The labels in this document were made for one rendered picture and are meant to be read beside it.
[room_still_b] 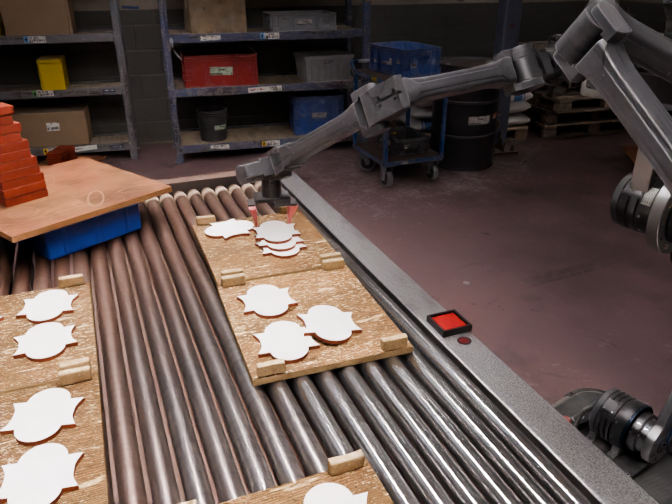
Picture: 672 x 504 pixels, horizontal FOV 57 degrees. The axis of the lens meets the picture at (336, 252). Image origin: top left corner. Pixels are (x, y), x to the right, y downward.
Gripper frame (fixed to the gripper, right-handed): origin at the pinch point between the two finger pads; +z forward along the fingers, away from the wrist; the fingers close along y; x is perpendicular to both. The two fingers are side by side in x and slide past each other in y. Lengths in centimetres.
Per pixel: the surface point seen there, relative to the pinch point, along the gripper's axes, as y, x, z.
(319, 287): 5.8, -36.2, 2.5
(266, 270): -5.7, -23.6, 2.8
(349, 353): 5, -66, 2
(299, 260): 4.0, -20.0, 2.8
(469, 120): 215, 301, 57
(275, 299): -6.2, -41.1, 1.5
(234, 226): -10.9, 5.9, 2.4
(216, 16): 19, 406, -18
